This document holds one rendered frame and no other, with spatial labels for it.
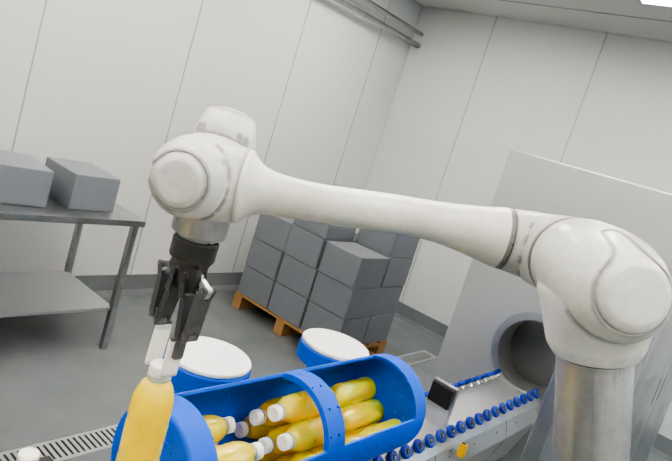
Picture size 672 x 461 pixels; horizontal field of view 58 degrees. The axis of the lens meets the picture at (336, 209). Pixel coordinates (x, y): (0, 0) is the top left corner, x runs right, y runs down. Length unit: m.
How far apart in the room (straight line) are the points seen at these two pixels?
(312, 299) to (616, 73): 3.49
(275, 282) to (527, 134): 2.93
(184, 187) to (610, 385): 0.60
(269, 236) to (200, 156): 4.57
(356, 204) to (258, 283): 4.56
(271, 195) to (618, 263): 0.43
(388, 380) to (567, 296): 1.22
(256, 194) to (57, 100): 3.83
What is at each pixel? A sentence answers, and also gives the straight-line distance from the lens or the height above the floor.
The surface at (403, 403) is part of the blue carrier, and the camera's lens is 1.95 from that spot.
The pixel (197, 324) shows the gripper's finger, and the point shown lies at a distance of 1.00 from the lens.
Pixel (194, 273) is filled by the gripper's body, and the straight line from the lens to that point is 0.98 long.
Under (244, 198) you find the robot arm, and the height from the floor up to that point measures 1.75.
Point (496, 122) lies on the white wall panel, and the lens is 6.51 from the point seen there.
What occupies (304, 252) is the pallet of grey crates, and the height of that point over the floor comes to 0.76.
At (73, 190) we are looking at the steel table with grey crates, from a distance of 3.91.
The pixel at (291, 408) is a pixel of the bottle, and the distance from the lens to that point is 1.56.
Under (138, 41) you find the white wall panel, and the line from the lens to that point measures 4.79.
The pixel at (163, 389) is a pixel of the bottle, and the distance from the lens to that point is 1.07.
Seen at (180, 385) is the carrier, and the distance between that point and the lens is 1.96.
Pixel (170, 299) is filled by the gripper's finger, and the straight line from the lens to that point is 1.04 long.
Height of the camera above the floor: 1.88
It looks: 8 degrees down
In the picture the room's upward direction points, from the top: 17 degrees clockwise
